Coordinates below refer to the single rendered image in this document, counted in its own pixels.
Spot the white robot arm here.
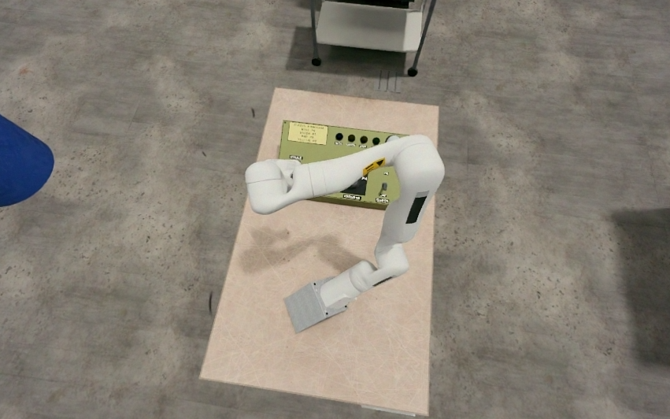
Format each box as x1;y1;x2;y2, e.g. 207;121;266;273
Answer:
245;135;445;310

